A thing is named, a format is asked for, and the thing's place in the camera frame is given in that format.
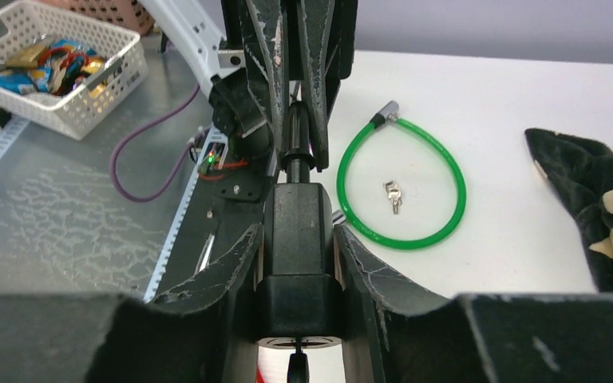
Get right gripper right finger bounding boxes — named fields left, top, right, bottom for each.
left=334, top=226, right=613, bottom=382

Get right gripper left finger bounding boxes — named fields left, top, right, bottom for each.
left=0, top=224, right=263, bottom=382

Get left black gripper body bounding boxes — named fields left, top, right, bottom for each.
left=221, top=1, right=358, bottom=114

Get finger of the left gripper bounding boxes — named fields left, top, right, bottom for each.
left=239, top=0, right=289, bottom=156
left=296, top=1, right=334, bottom=172

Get black padlock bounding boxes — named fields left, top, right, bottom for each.
left=256, top=101, right=343, bottom=349

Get black padlock key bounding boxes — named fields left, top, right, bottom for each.
left=287, top=338, right=310, bottom=383

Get green cable lock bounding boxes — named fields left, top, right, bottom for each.
left=336, top=101, right=468, bottom=251

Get small silver keys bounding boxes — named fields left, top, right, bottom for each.
left=383, top=180, right=402, bottom=215

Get red cable lock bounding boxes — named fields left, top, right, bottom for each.
left=255, top=368, right=265, bottom=383

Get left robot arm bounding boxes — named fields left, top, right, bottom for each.
left=144, top=1, right=358, bottom=171

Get pink plastic basket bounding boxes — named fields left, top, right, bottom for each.
left=68, top=0, right=155, bottom=35

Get black floral pillow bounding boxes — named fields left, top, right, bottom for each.
left=524, top=128, right=613, bottom=292

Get white plastic basket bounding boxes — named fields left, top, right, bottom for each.
left=0, top=1, right=148, bottom=140

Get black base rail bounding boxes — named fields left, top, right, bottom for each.
left=143, top=126, right=277, bottom=302

